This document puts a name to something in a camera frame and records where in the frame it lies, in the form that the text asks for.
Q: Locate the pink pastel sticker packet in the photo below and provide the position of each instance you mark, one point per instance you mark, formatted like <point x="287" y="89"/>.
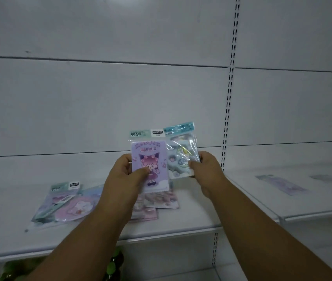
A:
<point x="163" y="199"/>
<point x="144" y="214"/>

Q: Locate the person's right forearm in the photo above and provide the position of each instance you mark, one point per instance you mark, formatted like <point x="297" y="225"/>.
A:
<point x="265" y="245"/>

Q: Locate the person's right thumb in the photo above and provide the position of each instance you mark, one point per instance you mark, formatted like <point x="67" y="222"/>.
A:
<point x="195" y="166"/>

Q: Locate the light blue sticker packet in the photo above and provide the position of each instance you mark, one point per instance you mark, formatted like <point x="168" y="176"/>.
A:
<point x="94" y="191"/>

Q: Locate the white slotted shelf upright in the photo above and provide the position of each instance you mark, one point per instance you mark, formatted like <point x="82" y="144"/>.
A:
<point x="230" y="84"/>

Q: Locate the flat purple sticker sheet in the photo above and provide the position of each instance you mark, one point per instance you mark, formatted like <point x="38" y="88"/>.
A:
<point x="281" y="184"/>
<point x="331" y="179"/>

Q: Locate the white metal shelf board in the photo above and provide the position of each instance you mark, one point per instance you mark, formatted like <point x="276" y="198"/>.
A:
<point x="294" y="201"/>
<point x="5" y="225"/>

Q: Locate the pink round sticker packet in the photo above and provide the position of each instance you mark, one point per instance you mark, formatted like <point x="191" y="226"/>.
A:
<point x="76" y="207"/>

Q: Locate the teal pen packet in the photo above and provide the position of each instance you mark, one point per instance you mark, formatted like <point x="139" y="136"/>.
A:
<point x="52" y="213"/>

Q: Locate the teal header clear sticker packet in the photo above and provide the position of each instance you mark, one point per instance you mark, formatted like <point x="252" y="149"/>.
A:
<point x="180" y="155"/>

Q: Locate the person's right hand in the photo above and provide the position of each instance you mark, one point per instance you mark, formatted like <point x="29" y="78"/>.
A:
<point x="211" y="177"/>

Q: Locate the purple cartoon girl sticker packet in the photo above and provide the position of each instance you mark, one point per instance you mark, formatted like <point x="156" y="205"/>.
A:
<point x="154" y="163"/>

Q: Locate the person's left thumb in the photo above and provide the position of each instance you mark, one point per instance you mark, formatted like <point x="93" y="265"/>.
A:
<point x="143" y="174"/>

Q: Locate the person's left forearm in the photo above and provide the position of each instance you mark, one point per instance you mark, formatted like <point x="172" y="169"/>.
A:
<point x="81" y="248"/>

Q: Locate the person's left hand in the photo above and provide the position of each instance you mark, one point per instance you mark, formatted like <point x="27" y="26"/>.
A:
<point x="119" y="187"/>

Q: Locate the mint header purple packet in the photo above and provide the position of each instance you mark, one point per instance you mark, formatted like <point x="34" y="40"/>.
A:
<point x="62" y="191"/>

